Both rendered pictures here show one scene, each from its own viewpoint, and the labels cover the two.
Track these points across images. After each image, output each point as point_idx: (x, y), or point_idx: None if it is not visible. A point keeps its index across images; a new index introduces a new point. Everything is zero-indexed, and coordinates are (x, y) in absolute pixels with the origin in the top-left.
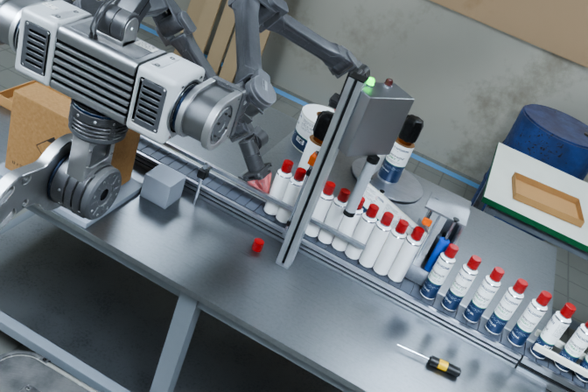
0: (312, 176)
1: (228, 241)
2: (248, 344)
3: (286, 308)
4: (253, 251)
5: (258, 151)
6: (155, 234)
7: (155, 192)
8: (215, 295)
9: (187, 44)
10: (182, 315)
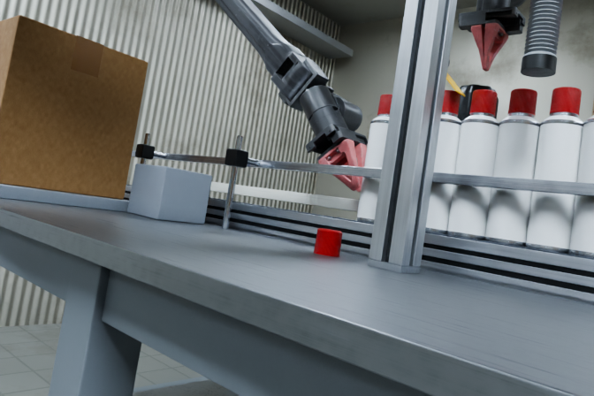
0: None
1: (262, 242)
2: None
3: (371, 287)
4: (315, 254)
5: (335, 105)
6: (98, 216)
7: (146, 190)
8: (135, 242)
9: None
10: (67, 362)
